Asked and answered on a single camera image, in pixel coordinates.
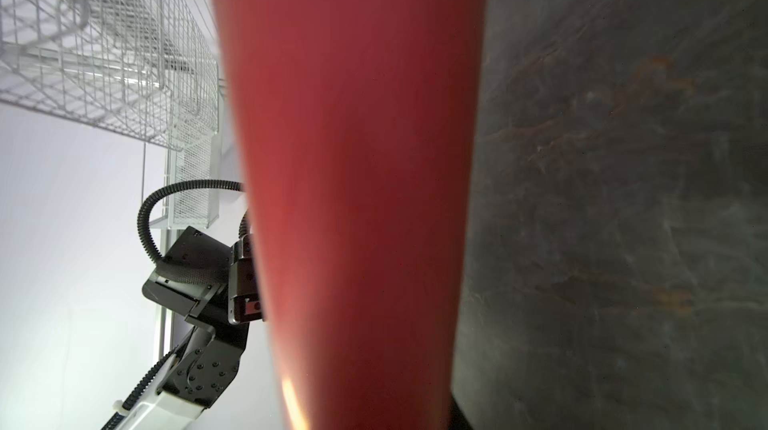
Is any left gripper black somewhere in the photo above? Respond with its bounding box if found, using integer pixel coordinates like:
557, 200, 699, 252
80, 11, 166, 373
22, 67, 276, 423
142, 227, 263, 325

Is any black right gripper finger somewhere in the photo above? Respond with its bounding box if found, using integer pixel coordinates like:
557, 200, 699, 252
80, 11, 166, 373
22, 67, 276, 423
448, 398, 472, 430

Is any dark red wrapping paper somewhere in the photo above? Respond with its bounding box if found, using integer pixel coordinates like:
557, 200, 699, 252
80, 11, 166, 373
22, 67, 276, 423
213, 0, 485, 429

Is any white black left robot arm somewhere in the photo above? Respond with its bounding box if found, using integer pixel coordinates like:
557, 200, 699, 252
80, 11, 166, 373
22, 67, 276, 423
104, 227, 263, 429

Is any small white mesh basket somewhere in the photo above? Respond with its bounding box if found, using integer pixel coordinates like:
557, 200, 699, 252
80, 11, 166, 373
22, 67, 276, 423
164, 87, 224, 230

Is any black corrugated left cable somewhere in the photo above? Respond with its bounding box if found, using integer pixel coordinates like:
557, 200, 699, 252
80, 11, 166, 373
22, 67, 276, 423
136, 179, 250, 281

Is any long white wire basket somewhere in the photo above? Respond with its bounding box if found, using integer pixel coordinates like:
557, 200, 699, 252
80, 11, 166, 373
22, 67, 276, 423
1, 0, 219, 150

